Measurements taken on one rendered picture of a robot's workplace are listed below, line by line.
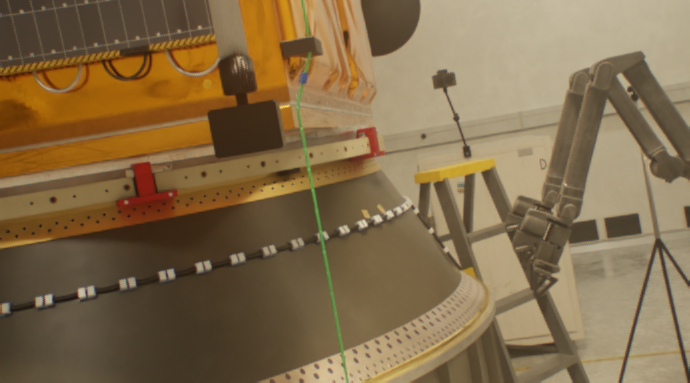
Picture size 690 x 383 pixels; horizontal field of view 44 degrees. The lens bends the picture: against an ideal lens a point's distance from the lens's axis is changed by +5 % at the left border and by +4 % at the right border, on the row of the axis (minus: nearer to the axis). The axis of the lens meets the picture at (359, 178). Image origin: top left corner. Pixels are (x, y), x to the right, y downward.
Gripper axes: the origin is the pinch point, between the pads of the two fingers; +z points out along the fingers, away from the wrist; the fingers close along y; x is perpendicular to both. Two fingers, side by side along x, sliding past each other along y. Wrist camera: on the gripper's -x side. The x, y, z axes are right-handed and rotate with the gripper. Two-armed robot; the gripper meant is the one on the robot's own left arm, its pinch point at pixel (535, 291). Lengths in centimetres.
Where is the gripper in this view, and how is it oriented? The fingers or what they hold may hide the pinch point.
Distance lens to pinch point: 240.4
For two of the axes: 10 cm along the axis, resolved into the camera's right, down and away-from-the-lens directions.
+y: -1.3, 0.7, -9.9
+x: 9.3, 3.5, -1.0
